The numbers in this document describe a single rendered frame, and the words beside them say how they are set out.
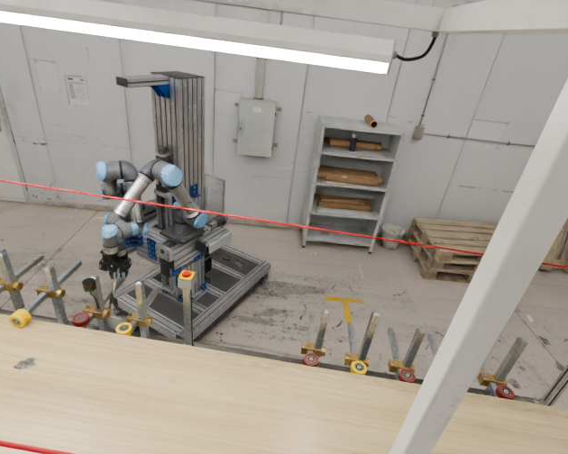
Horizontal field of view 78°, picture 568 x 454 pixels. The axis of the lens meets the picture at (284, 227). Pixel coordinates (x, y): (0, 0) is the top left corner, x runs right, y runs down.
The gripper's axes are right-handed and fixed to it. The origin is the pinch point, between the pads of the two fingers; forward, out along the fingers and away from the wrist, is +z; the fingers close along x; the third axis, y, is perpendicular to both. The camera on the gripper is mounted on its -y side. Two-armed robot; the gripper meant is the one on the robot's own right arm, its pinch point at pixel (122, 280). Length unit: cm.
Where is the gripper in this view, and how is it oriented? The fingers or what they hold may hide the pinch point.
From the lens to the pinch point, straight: 254.8
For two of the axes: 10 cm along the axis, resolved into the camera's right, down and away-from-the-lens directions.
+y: 1.1, -4.8, 8.7
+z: -1.1, 8.6, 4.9
